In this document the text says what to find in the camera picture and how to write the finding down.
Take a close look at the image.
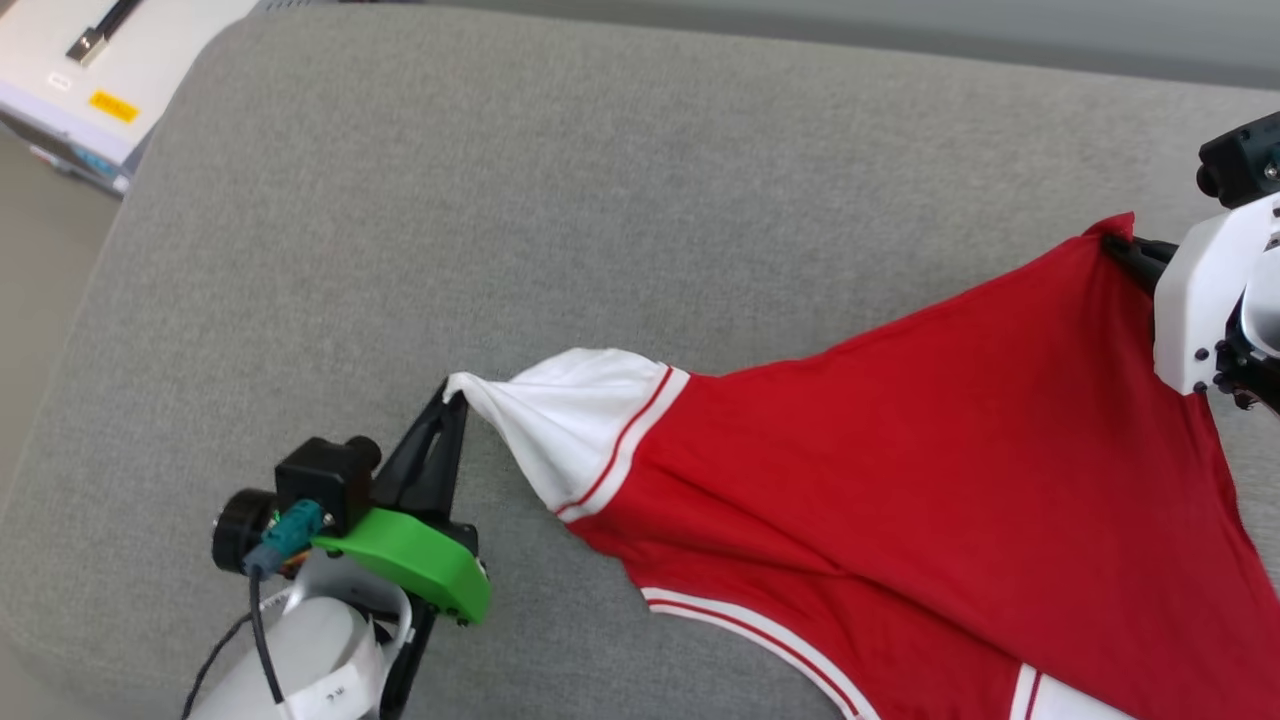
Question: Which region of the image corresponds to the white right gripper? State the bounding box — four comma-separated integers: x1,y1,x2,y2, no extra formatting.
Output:
1100,195,1280,396

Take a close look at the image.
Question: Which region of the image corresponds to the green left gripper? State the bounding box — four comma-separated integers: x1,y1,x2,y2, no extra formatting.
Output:
312,383,493,626

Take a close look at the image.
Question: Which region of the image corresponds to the red and white basketball jersey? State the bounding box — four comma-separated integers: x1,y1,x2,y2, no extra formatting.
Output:
443,212,1280,720

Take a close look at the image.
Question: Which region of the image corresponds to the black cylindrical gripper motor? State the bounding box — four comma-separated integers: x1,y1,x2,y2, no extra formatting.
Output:
212,488,281,576

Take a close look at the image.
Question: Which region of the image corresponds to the white appliance with yellow label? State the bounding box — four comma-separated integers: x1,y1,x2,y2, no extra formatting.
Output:
0,0,263,196

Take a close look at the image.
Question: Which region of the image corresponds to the white cable label strap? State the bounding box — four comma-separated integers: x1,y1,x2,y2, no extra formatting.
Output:
283,590,416,720

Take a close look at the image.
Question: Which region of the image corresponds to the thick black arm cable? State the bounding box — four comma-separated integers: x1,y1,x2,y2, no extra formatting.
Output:
243,500,326,701

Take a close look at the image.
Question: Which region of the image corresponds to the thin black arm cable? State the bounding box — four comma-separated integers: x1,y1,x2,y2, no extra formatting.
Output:
180,612,253,720

